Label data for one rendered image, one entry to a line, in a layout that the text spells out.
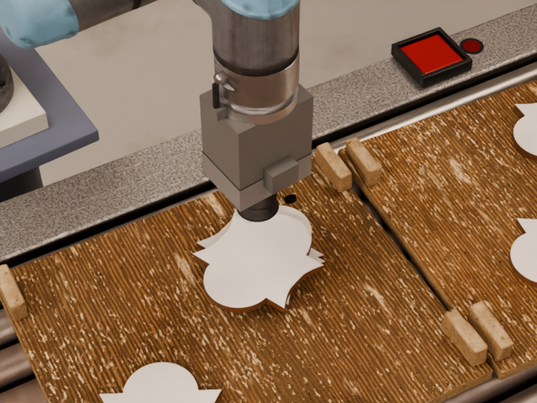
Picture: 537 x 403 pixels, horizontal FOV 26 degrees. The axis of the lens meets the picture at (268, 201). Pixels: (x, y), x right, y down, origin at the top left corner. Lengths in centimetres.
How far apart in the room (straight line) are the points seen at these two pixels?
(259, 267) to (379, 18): 188
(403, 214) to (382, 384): 23
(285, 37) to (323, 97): 51
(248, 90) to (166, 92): 184
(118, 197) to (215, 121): 34
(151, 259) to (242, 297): 13
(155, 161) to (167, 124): 136
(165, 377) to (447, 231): 36
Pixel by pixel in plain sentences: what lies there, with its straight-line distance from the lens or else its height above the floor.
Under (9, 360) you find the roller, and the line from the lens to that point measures 124.
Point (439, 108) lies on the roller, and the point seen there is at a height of 92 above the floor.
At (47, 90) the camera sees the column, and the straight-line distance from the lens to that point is 158.
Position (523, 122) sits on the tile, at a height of 95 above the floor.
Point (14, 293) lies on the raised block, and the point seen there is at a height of 96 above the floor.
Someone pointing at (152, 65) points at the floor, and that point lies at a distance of 291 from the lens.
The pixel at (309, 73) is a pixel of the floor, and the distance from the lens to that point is 288.
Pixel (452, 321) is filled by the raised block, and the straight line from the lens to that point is 120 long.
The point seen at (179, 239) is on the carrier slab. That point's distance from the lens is 129.
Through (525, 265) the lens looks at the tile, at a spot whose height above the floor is 95.
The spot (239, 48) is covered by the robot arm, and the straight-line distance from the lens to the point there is 98.
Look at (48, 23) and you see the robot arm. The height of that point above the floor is 132.
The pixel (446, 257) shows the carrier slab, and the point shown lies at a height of 94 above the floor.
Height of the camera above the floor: 192
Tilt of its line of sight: 48 degrees down
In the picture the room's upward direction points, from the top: straight up
